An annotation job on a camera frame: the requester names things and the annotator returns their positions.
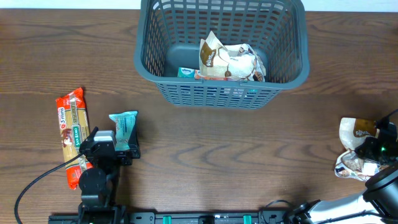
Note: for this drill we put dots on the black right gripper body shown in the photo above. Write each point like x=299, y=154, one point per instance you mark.
x=384, y=152

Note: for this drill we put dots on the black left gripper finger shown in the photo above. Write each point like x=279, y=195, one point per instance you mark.
x=89, y=142
x=133, y=142

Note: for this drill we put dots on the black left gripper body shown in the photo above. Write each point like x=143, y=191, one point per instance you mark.
x=122, y=159

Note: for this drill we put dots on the orange spaghetti pasta packet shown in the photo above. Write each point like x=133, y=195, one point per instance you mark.
x=74, y=129

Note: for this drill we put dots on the teal snack bar wrapper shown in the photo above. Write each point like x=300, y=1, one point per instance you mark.
x=125, y=122

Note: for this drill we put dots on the brown white mushroom pouch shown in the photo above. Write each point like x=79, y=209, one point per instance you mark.
x=353, y=133

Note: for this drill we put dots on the multicolour Kleenex tissue multipack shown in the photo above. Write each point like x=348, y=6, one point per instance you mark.
x=223, y=74

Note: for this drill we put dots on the brown white coconut pouch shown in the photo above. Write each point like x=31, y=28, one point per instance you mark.
x=213, y=54

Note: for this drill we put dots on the pale beige resealable pouch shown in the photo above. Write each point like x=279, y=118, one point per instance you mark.
x=240, y=50

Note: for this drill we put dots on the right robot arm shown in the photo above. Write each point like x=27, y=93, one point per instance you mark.
x=376, y=204

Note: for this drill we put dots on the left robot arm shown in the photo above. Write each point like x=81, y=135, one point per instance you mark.
x=99, y=184

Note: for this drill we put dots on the grey plastic mesh basket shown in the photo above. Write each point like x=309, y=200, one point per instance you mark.
x=169, y=34

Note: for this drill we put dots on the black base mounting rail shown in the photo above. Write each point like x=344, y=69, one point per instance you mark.
x=261, y=217

